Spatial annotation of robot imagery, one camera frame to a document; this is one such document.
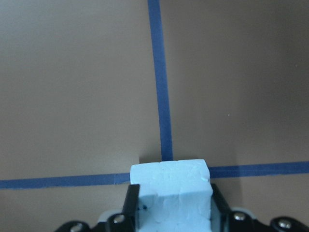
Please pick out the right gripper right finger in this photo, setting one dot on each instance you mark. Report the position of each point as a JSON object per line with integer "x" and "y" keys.
{"x": 219, "y": 211}

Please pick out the light blue foam block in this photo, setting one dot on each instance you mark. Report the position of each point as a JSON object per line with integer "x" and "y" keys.
{"x": 174, "y": 196}

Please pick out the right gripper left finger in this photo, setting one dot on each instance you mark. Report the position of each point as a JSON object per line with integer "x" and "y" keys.
{"x": 131, "y": 206}

